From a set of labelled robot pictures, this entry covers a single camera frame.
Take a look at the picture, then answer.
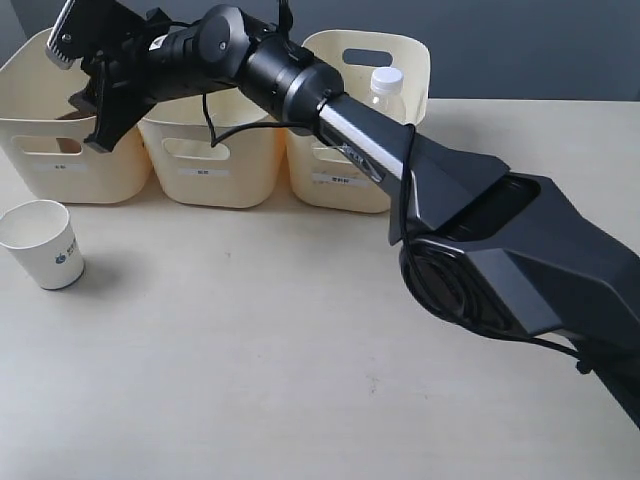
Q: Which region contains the clear plastic bottle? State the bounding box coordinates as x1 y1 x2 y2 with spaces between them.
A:
366 66 406 123

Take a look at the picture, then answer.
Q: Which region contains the cream right plastic bin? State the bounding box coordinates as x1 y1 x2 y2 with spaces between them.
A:
287 30 431 214

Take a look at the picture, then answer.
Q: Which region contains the cream left plastic bin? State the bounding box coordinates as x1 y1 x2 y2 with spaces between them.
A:
1 29 152 204

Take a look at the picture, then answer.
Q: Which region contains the brown wooden cup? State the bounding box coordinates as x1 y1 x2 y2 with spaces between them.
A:
58 111 95 121

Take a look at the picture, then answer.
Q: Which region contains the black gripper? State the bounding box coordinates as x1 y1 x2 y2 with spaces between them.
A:
68 1 210 153

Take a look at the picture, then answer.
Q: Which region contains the cream middle plastic bin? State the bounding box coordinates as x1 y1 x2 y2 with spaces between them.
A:
138 95 285 209

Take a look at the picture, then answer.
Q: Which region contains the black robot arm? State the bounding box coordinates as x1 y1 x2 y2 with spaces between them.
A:
47 1 639 421

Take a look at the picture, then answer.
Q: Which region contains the cream plastic bin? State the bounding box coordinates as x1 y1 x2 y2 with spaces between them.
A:
287 30 431 214
1 29 152 204
138 95 285 209

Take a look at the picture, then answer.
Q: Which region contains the white paper cup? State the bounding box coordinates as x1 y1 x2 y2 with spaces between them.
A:
1 200 85 290

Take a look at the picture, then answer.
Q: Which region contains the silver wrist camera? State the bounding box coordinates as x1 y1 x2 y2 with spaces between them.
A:
46 0 117 70

